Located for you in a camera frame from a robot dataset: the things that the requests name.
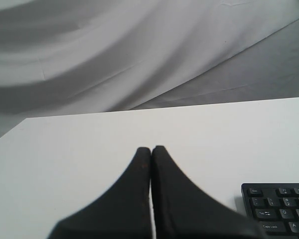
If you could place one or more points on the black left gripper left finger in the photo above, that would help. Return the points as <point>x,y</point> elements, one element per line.
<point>122,212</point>

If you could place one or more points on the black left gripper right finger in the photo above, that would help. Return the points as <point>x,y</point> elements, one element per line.
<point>183,211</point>

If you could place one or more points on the black acer keyboard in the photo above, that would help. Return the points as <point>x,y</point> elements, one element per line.
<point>274,206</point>

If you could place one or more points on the white backdrop cloth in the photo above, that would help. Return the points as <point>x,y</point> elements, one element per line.
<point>67,57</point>

